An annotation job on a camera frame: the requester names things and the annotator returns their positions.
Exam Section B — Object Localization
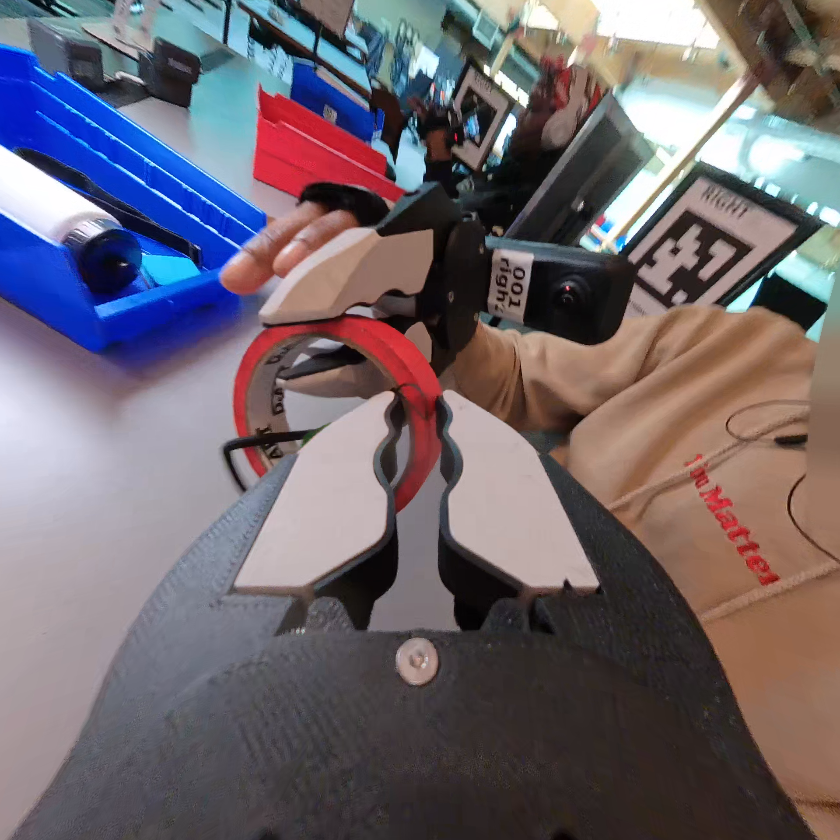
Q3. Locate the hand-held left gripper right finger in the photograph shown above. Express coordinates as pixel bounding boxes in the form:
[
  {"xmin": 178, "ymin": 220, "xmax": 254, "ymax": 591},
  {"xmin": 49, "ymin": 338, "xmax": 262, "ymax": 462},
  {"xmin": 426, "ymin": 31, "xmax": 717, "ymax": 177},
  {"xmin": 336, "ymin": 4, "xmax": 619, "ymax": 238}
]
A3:
[{"xmin": 436, "ymin": 389, "xmax": 601, "ymax": 614}]

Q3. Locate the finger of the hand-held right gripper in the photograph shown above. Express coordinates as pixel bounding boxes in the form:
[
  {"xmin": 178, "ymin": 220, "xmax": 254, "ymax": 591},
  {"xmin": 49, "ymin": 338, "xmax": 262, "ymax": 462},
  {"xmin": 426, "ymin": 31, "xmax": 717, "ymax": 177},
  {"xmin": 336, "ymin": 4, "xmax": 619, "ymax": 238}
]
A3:
[
  {"xmin": 369, "ymin": 295, "xmax": 435, "ymax": 366},
  {"xmin": 281, "ymin": 353, "xmax": 395, "ymax": 401}
]

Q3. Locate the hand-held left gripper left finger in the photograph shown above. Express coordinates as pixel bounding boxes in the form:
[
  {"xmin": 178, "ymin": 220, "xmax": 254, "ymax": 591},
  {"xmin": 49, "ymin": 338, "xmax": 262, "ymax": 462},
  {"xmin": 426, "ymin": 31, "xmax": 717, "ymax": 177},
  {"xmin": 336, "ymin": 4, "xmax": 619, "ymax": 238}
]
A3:
[{"xmin": 233, "ymin": 392, "xmax": 404, "ymax": 614}]

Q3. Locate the red tape roll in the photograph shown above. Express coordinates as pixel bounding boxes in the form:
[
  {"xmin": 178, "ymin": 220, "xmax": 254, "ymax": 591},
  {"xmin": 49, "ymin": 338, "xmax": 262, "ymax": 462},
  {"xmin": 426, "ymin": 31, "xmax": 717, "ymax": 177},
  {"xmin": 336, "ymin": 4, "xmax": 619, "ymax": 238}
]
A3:
[{"xmin": 231, "ymin": 315, "xmax": 445, "ymax": 514}]

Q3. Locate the red plastic parts bin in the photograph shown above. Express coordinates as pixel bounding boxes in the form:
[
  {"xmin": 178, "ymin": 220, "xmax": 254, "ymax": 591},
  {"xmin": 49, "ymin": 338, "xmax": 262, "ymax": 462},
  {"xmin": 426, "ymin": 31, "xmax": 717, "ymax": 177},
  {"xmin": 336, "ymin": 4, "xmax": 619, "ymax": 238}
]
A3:
[{"xmin": 252, "ymin": 84, "xmax": 404, "ymax": 201}]

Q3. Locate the blue plastic parts bin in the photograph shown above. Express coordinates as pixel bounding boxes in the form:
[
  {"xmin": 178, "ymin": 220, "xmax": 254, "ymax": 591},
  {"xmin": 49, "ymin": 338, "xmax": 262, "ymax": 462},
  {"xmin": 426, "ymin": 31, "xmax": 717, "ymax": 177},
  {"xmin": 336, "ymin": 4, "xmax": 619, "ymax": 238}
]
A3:
[{"xmin": 0, "ymin": 42, "xmax": 266, "ymax": 354}]

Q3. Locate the person's right forearm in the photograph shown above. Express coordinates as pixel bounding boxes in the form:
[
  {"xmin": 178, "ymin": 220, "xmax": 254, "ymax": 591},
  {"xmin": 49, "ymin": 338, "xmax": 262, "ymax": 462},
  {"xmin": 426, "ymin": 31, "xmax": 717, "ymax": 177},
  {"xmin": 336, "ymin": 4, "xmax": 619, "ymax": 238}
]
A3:
[{"xmin": 453, "ymin": 304, "xmax": 818, "ymax": 434}]

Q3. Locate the person's right hand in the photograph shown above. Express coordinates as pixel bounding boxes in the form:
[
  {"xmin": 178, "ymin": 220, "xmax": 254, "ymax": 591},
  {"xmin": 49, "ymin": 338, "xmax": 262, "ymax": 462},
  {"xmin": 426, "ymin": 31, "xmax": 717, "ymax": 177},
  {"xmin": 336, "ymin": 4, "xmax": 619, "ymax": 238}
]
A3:
[{"xmin": 220, "ymin": 200, "xmax": 363, "ymax": 296}]

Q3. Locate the framed marker sign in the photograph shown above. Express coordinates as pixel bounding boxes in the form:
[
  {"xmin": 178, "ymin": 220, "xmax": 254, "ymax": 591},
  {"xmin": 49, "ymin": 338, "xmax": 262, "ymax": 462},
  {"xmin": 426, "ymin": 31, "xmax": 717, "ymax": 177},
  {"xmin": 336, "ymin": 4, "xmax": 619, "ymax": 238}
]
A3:
[
  {"xmin": 451, "ymin": 60, "xmax": 516, "ymax": 173},
  {"xmin": 622, "ymin": 163, "xmax": 824, "ymax": 324}
]

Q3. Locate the small blue bin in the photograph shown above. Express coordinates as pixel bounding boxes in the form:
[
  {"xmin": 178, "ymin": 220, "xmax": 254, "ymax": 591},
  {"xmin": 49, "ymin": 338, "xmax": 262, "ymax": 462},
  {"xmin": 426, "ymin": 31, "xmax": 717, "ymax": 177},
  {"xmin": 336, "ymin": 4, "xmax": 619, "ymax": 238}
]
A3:
[{"xmin": 290, "ymin": 60, "xmax": 385, "ymax": 142}]

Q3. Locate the person's beige hoodie torso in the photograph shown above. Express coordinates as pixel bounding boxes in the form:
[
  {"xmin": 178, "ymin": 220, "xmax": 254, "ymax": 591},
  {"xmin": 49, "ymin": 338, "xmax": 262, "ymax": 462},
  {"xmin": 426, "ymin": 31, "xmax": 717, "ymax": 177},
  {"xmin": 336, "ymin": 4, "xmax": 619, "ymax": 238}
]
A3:
[{"xmin": 551, "ymin": 367, "xmax": 840, "ymax": 840}]

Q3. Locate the white roll with blue core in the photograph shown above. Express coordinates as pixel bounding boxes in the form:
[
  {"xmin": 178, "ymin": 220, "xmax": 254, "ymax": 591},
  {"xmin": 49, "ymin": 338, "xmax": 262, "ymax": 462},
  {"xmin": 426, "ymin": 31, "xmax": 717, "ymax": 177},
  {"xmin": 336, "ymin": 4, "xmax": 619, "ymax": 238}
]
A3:
[{"xmin": 0, "ymin": 146, "xmax": 142, "ymax": 293}]

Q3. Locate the black box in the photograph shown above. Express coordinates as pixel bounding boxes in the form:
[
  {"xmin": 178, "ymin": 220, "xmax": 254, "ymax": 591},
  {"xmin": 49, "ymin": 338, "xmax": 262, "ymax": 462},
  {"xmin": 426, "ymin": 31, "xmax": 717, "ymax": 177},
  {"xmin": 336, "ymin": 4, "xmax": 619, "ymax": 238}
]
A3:
[
  {"xmin": 141, "ymin": 38, "xmax": 201, "ymax": 106},
  {"xmin": 26, "ymin": 18, "xmax": 106, "ymax": 89}
]

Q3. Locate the thin black cord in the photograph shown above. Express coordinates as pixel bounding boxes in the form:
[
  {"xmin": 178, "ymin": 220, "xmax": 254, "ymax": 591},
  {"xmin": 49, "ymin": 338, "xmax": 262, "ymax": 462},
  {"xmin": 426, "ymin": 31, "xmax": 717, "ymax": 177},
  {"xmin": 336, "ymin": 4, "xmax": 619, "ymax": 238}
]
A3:
[{"xmin": 725, "ymin": 400, "xmax": 840, "ymax": 546}]

